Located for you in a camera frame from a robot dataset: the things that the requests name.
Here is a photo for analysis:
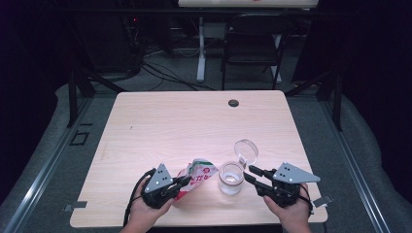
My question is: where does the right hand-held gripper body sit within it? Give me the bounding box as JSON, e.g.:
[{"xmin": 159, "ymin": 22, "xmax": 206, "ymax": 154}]
[{"xmin": 271, "ymin": 162, "xmax": 322, "ymax": 209}]

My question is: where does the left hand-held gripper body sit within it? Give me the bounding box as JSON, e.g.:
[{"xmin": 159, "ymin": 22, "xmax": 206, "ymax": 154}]
[{"xmin": 141, "ymin": 163, "xmax": 179, "ymax": 210}]

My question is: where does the red printed plastic bag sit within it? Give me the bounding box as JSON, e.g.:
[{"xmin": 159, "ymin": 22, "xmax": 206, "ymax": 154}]
[{"xmin": 174, "ymin": 158, "xmax": 220, "ymax": 202}]

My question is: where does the clear jar with beige lid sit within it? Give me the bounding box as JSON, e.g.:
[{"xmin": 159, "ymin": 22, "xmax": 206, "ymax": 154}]
[{"xmin": 218, "ymin": 139, "xmax": 259, "ymax": 196}]

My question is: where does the person's left hand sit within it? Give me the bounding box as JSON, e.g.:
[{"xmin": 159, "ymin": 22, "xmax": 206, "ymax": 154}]
[{"xmin": 127, "ymin": 188, "xmax": 175, "ymax": 228}]

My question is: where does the person's right hand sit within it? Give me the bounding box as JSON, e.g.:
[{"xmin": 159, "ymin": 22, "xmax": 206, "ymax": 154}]
[{"xmin": 262, "ymin": 193, "xmax": 313, "ymax": 229}]

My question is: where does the grey tape strip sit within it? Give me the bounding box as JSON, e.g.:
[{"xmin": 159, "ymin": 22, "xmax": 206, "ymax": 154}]
[
  {"xmin": 63, "ymin": 200, "xmax": 88, "ymax": 212},
  {"xmin": 312, "ymin": 194, "xmax": 333, "ymax": 209}
]

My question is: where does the black metal stand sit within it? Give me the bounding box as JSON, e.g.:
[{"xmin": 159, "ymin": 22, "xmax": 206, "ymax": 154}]
[
  {"xmin": 285, "ymin": 67, "xmax": 344, "ymax": 132},
  {"xmin": 66, "ymin": 48, "xmax": 127, "ymax": 128}
]

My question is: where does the white desk leg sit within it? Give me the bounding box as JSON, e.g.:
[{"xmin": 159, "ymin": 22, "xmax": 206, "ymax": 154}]
[{"xmin": 196, "ymin": 17, "xmax": 208, "ymax": 83}]

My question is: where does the black folding chair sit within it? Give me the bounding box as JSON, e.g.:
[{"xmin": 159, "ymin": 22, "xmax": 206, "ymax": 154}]
[{"xmin": 221, "ymin": 13, "xmax": 294, "ymax": 91}]

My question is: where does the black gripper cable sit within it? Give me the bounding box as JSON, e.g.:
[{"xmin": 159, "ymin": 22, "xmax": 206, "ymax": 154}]
[
  {"xmin": 122, "ymin": 167, "xmax": 157, "ymax": 227},
  {"xmin": 300, "ymin": 183, "xmax": 315, "ymax": 216}
]

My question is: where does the aluminium floor rail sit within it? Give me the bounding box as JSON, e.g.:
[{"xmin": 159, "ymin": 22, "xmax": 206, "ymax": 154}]
[
  {"xmin": 3, "ymin": 96, "xmax": 95, "ymax": 233},
  {"xmin": 319, "ymin": 96, "xmax": 392, "ymax": 233}
]

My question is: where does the black floor cable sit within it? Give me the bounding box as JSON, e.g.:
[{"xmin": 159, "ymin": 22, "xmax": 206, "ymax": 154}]
[
  {"xmin": 142, "ymin": 61, "xmax": 217, "ymax": 92},
  {"xmin": 140, "ymin": 66, "xmax": 198, "ymax": 91}
]

